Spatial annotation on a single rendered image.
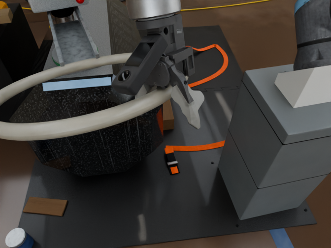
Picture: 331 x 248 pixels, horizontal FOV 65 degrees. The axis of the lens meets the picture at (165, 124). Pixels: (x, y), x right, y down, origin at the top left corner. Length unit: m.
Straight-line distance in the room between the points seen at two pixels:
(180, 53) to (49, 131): 0.26
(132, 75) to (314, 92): 0.87
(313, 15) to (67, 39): 0.90
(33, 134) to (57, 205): 1.39
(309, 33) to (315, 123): 0.34
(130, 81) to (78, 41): 0.66
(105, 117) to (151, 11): 0.18
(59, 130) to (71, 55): 0.55
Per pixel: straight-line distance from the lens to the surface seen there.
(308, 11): 1.16
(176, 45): 0.50
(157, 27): 0.45
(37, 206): 1.89
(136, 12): 0.45
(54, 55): 1.38
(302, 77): 1.11
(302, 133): 1.10
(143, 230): 1.68
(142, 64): 0.43
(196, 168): 1.88
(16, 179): 2.10
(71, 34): 1.11
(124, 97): 1.31
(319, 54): 1.13
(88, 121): 0.44
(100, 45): 1.50
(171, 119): 1.98
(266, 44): 3.23
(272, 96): 1.20
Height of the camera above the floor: 1.60
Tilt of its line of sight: 49 degrees down
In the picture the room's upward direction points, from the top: straight up
